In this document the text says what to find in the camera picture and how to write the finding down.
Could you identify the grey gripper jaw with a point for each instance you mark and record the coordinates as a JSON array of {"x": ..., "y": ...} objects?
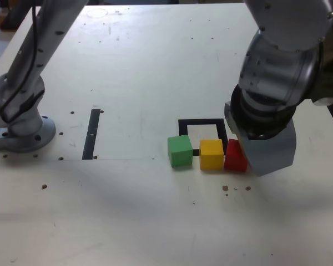
[{"x": 274, "y": 155}]

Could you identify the red cube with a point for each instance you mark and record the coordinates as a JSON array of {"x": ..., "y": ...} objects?
[{"x": 233, "y": 158}]

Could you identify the yellow cube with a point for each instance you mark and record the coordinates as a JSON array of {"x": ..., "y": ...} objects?
[{"x": 211, "y": 155}]

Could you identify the green cube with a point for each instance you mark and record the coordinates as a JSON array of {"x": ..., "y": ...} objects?
[{"x": 180, "y": 152}]

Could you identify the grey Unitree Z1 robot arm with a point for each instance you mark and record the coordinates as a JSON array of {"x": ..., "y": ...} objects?
[{"x": 280, "y": 69}]

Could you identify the black tape square outline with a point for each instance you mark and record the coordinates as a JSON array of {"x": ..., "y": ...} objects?
[{"x": 201, "y": 122}]

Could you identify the black tape strip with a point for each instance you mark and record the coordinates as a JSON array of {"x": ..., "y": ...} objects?
[{"x": 90, "y": 138}]

